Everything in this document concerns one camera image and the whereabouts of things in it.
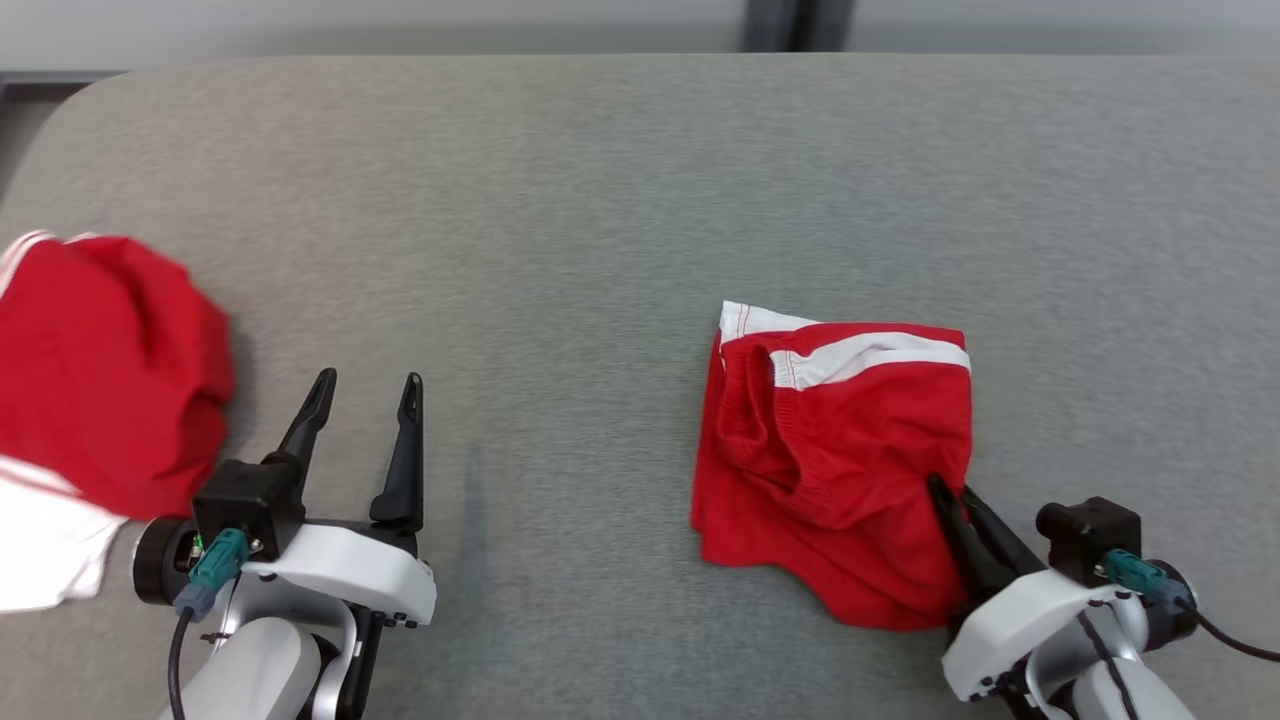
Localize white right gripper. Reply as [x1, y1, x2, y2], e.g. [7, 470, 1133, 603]
[926, 472, 1132, 702]

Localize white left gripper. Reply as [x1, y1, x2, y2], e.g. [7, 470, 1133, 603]
[240, 367, 439, 630]

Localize red shorts with white stripes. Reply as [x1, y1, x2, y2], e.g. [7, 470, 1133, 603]
[689, 299, 975, 632]

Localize red basketball jersey white trim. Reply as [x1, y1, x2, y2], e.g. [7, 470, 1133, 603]
[0, 229, 237, 614]

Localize teal right cable connector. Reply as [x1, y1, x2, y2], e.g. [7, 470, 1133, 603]
[1102, 547, 1197, 614]

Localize teal cable connector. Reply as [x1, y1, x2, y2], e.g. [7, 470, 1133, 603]
[1102, 547, 1197, 614]
[174, 527, 250, 617]

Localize teal left cable connector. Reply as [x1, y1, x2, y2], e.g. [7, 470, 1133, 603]
[174, 527, 250, 617]

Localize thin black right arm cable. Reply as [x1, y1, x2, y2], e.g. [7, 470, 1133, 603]
[1188, 603, 1280, 664]

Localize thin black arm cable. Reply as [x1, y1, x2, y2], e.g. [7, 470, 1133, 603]
[166, 608, 197, 720]
[1188, 603, 1280, 664]

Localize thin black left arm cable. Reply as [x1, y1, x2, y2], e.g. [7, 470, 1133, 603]
[166, 608, 197, 720]

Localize grey metal partition post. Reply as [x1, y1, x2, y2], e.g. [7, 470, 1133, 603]
[741, 0, 857, 54]

